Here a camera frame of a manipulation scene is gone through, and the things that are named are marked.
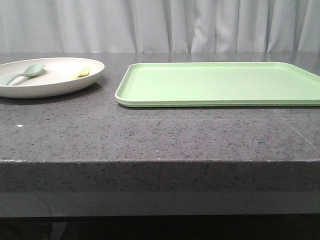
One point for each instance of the yellow plastic fork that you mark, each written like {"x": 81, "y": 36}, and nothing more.
{"x": 84, "y": 71}

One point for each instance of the round beige plate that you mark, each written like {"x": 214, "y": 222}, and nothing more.
{"x": 54, "y": 79}

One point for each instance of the light green serving tray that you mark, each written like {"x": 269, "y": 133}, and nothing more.
{"x": 217, "y": 84}

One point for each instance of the pale green plastic spoon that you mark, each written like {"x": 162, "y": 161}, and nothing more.
{"x": 33, "y": 70}

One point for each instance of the white pleated curtain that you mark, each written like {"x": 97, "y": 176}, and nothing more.
{"x": 159, "y": 26}

